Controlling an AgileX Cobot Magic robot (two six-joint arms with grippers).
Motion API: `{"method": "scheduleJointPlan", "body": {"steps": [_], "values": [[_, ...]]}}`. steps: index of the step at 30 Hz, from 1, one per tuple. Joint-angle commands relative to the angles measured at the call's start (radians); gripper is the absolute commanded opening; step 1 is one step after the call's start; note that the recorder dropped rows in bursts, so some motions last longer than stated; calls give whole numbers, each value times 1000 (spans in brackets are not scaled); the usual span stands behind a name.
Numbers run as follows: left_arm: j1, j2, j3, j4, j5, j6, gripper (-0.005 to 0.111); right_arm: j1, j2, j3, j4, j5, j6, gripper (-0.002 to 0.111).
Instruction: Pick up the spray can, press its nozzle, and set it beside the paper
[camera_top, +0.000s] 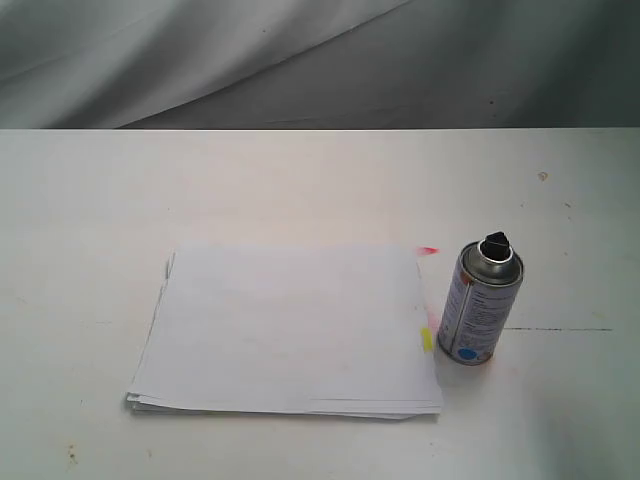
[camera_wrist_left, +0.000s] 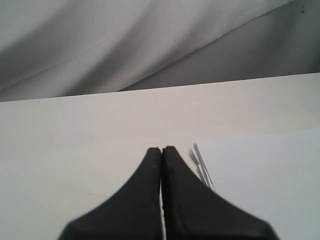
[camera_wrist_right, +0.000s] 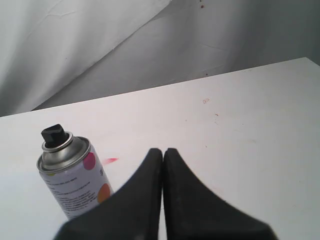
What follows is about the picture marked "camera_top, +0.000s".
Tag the silver spray paint can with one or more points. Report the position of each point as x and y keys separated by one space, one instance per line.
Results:
x=486 y=279

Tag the white paper stack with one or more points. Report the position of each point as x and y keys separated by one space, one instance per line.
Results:
x=290 y=330

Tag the yellow sticky tab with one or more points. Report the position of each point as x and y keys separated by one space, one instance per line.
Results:
x=427 y=339

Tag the white backdrop cloth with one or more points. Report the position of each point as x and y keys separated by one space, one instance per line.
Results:
x=105 y=64

